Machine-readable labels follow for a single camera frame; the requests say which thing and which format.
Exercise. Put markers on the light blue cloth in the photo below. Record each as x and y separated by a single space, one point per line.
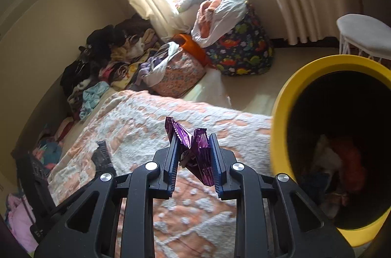
91 98

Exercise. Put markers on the white round stool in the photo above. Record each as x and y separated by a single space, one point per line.
367 34

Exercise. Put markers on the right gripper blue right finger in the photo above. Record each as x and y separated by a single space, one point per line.
218 166

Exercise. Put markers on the purple foil wrapper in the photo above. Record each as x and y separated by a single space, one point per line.
195 151

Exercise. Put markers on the white plastic bag with clothes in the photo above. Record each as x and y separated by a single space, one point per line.
216 18

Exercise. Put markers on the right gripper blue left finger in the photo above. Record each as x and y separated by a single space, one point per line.
171 165

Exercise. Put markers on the pink floral fabric bag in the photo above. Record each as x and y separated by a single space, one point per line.
180 74

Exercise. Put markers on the orange plastic bag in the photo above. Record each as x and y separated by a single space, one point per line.
190 46

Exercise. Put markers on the dinosaur print laundry basket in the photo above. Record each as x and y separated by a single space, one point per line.
244 50

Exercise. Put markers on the yellow rimmed trash bin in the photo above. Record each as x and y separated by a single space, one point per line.
331 134

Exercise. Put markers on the pile of clothes on bed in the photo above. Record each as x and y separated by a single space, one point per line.
116 54

